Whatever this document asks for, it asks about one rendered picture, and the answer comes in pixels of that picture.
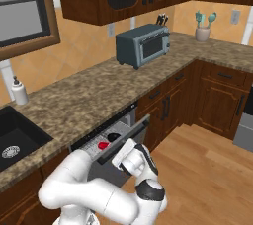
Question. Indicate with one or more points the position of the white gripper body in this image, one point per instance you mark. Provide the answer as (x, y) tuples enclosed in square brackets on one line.
[(124, 154)]

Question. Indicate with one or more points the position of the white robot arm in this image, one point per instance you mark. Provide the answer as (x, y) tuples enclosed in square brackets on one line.
[(85, 196)]

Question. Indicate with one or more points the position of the grey dishwasher door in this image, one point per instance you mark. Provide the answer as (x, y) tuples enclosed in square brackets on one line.
[(126, 135)]

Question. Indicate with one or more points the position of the black bowl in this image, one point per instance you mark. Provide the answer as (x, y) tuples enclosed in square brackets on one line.
[(114, 136)]

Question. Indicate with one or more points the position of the red cup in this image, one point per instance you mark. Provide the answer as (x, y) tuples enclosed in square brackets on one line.
[(103, 144)]

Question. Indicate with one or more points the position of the dishwasher with black panel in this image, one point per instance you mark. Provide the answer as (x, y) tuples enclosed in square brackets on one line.
[(99, 127)]

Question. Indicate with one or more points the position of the dark wooden cupboard door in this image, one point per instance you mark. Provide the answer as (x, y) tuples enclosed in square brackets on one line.
[(154, 127), (219, 107), (176, 107)]

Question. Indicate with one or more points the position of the dark wooden drawer front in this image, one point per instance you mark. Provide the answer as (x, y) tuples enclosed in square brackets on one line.
[(153, 99), (178, 77), (227, 74)]

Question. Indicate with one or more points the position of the black sink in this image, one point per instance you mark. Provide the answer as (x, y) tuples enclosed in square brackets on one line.
[(19, 136)]

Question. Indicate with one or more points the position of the grey-blue toaster oven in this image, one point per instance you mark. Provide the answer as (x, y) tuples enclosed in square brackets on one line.
[(142, 45)]

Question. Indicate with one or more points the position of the silver sink drain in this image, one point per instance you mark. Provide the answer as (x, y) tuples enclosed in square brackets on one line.
[(10, 151)]

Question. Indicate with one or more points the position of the dark wooden sink cupboard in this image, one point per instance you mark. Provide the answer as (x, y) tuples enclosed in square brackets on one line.
[(19, 199)]

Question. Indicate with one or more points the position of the white soap dispenser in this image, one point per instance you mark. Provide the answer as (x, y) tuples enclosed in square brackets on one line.
[(19, 92)]

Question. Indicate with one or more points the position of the silver oven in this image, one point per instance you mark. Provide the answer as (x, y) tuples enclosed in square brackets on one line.
[(244, 130)]

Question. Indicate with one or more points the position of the black knife block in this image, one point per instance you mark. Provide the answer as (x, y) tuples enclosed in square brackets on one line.
[(161, 19)]

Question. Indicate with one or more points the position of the beige utensil pot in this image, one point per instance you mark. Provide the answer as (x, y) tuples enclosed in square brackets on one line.
[(202, 34)]

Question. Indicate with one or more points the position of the teal spatula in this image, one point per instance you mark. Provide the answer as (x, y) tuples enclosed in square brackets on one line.
[(199, 18)]

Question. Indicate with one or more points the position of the teal spoon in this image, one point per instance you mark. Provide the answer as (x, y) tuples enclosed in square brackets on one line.
[(211, 18)]

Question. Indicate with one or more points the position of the wooden framed window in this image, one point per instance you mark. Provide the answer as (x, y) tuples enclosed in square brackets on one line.
[(23, 12)]

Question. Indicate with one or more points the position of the white wall outlet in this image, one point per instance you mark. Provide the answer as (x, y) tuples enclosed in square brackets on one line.
[(111, 30), (235, 16)]

